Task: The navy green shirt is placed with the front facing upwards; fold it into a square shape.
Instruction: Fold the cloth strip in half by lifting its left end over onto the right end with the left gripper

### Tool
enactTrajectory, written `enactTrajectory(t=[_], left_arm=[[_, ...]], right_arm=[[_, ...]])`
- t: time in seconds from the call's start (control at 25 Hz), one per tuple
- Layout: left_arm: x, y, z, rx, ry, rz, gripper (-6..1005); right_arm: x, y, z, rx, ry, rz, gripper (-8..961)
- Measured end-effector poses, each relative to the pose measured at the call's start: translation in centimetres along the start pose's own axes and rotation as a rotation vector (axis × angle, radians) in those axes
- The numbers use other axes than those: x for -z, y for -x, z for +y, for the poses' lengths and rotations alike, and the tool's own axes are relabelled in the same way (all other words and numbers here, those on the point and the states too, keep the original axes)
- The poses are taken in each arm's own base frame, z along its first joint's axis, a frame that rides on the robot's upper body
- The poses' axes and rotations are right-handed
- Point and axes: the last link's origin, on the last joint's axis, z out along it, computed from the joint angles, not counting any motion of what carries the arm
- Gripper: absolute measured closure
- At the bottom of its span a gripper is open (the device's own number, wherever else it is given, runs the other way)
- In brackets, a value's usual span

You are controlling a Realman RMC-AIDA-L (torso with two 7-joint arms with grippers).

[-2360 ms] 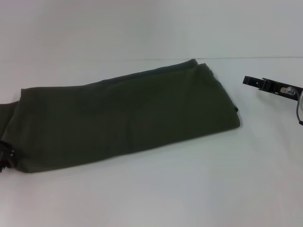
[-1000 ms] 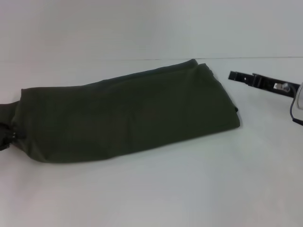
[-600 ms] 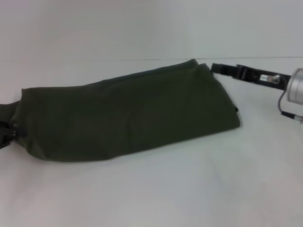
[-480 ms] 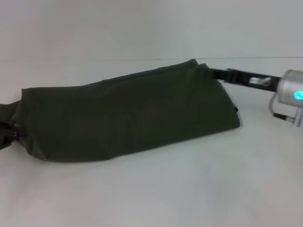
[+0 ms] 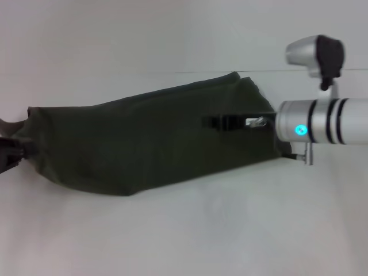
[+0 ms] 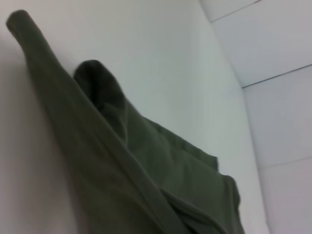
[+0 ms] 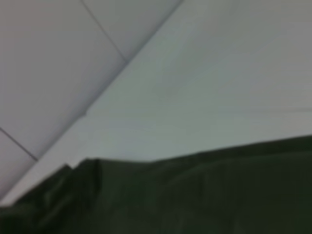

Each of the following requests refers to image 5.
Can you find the dark green FREE t-shirt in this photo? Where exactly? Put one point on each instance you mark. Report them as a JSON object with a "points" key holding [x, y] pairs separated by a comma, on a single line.
{"points": [[129, 143]]}

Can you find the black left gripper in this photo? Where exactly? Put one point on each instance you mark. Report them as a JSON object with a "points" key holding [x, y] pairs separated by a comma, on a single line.
{"points": [[10, 156]]}

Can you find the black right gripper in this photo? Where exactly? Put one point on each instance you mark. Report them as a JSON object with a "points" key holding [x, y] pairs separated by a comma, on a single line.
{"points": [[247, 123]]}

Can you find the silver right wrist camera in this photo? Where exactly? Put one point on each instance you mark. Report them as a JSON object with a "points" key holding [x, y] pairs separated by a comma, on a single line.
{"points": [[316, 57]]}

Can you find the white and silver right arm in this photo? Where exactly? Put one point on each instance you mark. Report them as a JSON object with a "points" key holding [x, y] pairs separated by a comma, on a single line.
{"points": [[322, 120]]}

